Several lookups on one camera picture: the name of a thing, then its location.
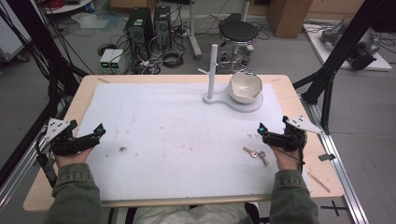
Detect person's right hand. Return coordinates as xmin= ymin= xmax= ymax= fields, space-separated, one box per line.
xmin=271 ymin=145 xmax=304 ymax=172

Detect black tape cross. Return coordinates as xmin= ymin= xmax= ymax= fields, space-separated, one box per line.
xmin=320 ymin=200 xmax=349 ymax=217

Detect black metal frame strut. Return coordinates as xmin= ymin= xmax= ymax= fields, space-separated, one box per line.
xmin=0 ymin=0 xmax=89 ymax=188
xmin=292 ymin=0 xmax=396 ymax=136

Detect black tape piece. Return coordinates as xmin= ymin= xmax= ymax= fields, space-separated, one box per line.
xmin=318 ymin=152 xmax=337 ymax=162

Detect grey table leg stand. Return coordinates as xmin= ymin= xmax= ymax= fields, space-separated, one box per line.
xmin=185 ymin=0 xmax=204 ymax=62

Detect right hand-held gripper black cable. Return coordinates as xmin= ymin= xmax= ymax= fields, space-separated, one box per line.
xmin=279 ymin=146 xmax=305 ymax=173

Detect black computer tower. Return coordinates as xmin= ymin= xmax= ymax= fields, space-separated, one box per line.
xmin=152 ymin=5 xmax=173 ymax=50
xmin=124 ymin=7 xmax=155 ymax=56

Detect white power supply unit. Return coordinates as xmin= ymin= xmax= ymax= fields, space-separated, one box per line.
xmin=99 ymin=48 xmax=116 ymax=70
xmin=109 ymin=49 xmax=125 ymax=70

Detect person's left hand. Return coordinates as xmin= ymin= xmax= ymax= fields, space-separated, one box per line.
xmin=54 ymin=147 xmax=95 ymax=170

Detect bundle of floor cables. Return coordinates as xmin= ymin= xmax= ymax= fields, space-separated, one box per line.
xmin=96 ymin=18 xmax=219 ymax=76

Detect silver key bunch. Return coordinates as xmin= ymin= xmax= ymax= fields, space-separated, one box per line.
xmin=242 ymin=147 xmax=271 ymax=167

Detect white floor board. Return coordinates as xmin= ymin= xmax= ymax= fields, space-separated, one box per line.
xmin=302 ymin=22 xmax=393 ymax=73

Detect white ceramic bowl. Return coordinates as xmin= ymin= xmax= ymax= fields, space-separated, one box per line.
xmin=228 ymin=71 xmax=263 ymax=105

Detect grey robot device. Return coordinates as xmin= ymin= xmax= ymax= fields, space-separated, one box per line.
xmin=319 ymin=20 xmax=349 ymax=48

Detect black robot device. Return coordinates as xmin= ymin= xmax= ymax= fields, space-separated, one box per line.
xmin=346 ymin=28 xmax=382 ymax=71

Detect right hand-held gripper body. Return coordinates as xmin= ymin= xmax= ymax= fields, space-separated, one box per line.
xmin=274 ymin=115 xmax=325 ymax=153

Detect thin wooden stick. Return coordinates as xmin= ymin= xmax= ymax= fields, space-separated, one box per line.
xmin=307 ymin=172 xmax=332 ymax=194

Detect hand-held gripper black cable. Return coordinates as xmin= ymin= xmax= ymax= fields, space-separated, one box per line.
xmin=35 ymin=132 xmax=59 ymax=189
xmin=279 ymin=146 xmax=305 ymax=173

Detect person's lap beige trousers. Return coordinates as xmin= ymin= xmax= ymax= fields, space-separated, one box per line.
xmin=133 ymin=203 xmax=254 ymax=224

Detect black round stool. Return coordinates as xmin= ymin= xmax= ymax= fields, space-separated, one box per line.
xmin=218 ymin=12 xmax=261 ymax=75

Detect white stand with pole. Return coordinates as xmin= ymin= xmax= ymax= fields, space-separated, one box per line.
xmin=197 ymin=43 xmax=264 ymax=114

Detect wooden table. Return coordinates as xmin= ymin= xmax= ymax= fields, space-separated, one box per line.
xmin=22 ymin=74 xmax=346 ymax=213

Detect left hand-held gripper black cable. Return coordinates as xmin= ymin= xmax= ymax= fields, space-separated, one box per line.
xmin=35 ymin=132 xmax=59 ymax=189

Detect brown cardboard box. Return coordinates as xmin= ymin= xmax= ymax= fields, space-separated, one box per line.
xmin=266 ymin=0 xmax=314 ymax=39

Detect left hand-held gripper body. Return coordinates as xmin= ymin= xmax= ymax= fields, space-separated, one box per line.
xmin=43 ymin=117 xmax=95 ymax=157

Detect white table mat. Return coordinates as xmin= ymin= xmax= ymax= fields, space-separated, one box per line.
xmin=76 ymin=81 xmax=313 ymax=203

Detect aluminium rail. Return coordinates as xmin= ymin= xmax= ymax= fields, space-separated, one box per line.
xmin=0 ymin=136 xmax=54 ymax=213
xmin=299 ymin=94 xmax=370 ymax=224

